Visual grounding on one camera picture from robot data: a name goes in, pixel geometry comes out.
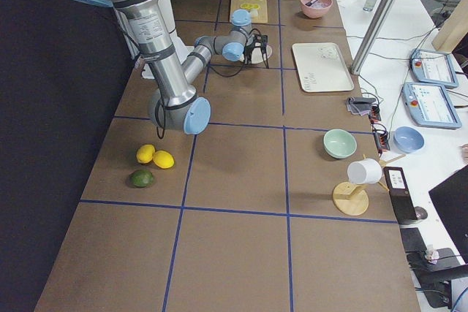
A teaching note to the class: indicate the teach pendant far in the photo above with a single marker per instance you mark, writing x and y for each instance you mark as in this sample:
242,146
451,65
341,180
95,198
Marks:
429,66

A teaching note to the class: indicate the teach pendant near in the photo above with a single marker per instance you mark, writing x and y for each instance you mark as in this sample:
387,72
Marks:
430,106

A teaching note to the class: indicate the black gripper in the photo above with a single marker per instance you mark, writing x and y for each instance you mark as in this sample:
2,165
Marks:
253,48

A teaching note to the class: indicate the aluminium frame post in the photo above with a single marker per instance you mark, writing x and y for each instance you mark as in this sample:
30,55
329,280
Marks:
374,28

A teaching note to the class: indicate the teach pendant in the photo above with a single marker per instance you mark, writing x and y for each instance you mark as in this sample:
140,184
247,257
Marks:
430,106
429,66

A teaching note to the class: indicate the blue bowl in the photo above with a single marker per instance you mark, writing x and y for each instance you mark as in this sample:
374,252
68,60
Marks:
408,140

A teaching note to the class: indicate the green lime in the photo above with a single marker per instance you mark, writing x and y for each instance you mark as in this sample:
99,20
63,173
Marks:
141,178

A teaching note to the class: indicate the red black electronics board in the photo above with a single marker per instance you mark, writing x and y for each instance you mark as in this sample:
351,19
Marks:
379,131

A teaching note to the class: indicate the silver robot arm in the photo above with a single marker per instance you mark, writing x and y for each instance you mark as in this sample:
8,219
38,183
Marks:
177,105
244,44

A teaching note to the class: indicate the yellow lemon lower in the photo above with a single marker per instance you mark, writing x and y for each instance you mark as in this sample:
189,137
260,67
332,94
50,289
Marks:
163,159

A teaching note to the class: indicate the bamboo cutting board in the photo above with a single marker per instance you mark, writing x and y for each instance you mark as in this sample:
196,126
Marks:
262,11

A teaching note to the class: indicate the cream round plate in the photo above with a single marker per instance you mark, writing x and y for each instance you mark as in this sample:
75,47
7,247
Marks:
258,57

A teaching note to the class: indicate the yellow lemon upper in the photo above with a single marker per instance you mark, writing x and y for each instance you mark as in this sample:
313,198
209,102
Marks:
145,153

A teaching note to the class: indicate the white mug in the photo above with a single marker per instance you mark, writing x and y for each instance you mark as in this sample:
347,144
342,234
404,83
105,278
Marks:
366,171

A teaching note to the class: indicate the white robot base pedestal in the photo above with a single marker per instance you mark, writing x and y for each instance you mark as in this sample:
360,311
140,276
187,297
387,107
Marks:
181,50

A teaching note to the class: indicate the yellow lemon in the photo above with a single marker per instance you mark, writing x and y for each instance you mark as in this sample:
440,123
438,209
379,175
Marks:
163,159
145,153

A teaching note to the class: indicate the black box device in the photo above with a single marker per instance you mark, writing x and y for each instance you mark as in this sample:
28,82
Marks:
400,198

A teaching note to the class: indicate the white bear tray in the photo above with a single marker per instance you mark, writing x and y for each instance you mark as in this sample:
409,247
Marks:
321,67

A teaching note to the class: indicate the grey folded cloth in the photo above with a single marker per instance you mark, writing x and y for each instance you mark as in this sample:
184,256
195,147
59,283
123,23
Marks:
360,105

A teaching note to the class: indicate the wooden mug stand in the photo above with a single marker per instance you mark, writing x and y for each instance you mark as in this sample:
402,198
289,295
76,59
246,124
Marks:
352,199

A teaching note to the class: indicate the pink bowl with ice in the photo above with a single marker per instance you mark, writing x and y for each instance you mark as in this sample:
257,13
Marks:
317,9

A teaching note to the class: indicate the mint green bowl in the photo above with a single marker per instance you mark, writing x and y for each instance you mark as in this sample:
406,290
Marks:
339,143

